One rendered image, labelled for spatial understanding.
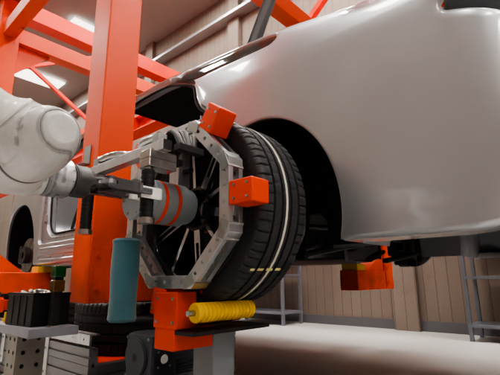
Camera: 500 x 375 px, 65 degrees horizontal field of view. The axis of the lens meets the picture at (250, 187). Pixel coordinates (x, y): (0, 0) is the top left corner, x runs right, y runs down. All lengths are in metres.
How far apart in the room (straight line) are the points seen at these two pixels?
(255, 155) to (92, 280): 0.86
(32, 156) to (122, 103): 1.20
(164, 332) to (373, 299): 4.52
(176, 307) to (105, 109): 0.97
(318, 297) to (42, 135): 5.52
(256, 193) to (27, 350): 1.10
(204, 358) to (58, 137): 0.93
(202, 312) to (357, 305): 4.62
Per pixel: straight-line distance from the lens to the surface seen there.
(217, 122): 1.26
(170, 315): 1.29
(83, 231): 1.35
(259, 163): 1.20
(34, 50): 4.18
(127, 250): 1.33
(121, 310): 1.33
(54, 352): 2.15
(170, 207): 1.25
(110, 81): 1.93
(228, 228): 1.12
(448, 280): 5.29
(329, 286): 5.93
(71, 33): 5.06
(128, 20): 2.13
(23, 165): 0.79
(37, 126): 0.73
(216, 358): 1.41
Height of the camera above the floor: 0.60
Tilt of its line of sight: 13 degrees up
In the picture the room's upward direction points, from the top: straight up
